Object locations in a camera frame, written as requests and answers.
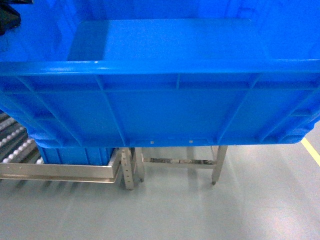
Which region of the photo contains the steel roller shelf rack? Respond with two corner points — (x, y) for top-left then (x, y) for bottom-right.
(0, 112), (145, 190)

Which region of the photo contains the large blue plastic crate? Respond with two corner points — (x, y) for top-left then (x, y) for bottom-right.
(0, 0), (320, 148)

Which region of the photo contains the blue crate on shelf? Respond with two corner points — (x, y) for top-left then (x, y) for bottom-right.
(38, 146), (114, 166)

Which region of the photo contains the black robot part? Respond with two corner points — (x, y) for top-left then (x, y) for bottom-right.
(0, 1), (21, 36)

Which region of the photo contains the steel table frame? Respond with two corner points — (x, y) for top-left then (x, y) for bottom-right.
(141, 145), (228, 185)

